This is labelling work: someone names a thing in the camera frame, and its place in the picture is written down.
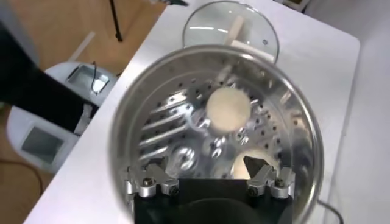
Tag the black stand pole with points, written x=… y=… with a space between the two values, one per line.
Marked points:
x=115 y=21

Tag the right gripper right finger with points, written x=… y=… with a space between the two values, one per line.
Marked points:
x=259 y=179

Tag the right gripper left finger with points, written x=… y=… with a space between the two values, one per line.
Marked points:
x=149 y=182

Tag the white steamed baozi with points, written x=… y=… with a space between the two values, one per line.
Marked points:
x=228 y=109
x=239 y=169

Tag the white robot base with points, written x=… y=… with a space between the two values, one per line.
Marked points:
x=18 y=124

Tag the black robot torso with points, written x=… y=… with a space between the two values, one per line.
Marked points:
x=30 y=88

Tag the stainless steel steamer basket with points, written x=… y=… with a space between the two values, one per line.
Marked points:
x=152 y=91

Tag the round glass pot lid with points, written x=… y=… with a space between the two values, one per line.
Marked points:
x=236 y=29

